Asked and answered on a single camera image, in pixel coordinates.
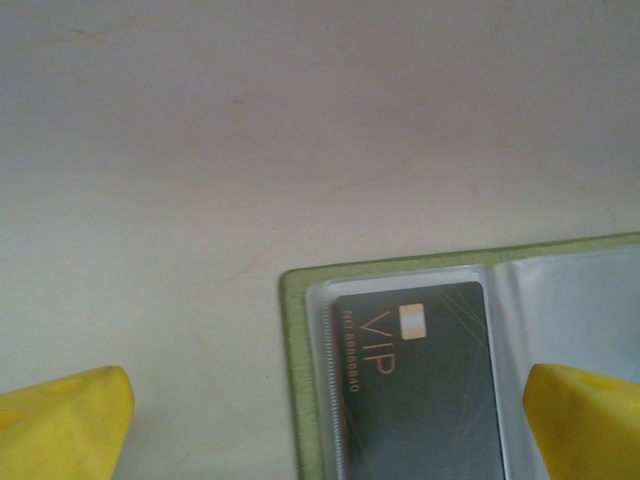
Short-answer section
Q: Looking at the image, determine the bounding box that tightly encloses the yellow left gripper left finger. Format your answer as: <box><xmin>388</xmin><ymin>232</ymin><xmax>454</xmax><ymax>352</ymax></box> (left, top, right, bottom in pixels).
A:
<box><xmin>0</xmin><ymin>364</ymin><xmax>135</xmax><ymax>480</ymax></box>

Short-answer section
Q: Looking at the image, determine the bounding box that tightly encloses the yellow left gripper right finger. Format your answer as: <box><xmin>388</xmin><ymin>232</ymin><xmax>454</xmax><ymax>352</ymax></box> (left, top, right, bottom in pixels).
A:
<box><xmin>522</xmin><ymin>362</ymin><xmax>640</xmax><ymax>480</ymax></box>

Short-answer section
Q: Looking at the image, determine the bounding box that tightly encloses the black VIP card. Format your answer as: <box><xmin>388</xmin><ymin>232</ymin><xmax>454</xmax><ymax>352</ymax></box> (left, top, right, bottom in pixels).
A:
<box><xmin>332</xmin><ymin>280</ymin><xmax>507</xmax><ymax>480</ymax></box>

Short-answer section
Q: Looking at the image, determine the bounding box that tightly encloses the green card holder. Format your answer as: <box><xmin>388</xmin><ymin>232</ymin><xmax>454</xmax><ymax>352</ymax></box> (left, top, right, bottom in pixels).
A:
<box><xmin>278</xmin><ymin>231</ymin><xmax>640</xmax><ymax>480</ymax></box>

